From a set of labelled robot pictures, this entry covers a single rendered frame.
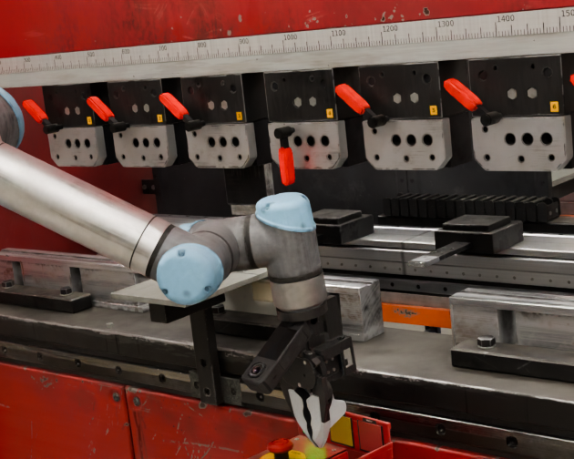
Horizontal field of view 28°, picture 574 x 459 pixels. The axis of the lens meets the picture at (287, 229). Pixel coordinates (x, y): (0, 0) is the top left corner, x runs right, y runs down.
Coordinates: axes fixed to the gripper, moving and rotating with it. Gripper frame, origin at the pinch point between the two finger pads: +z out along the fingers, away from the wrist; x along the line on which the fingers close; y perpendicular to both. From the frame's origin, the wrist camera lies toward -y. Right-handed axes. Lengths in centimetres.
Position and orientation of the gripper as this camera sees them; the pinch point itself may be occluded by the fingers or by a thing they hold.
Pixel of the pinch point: (314, 441)
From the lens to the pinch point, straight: 164.8
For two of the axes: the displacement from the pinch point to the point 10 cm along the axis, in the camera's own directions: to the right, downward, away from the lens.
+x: -6.8, -0.7, 7.3
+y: 7.2, -2.9, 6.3
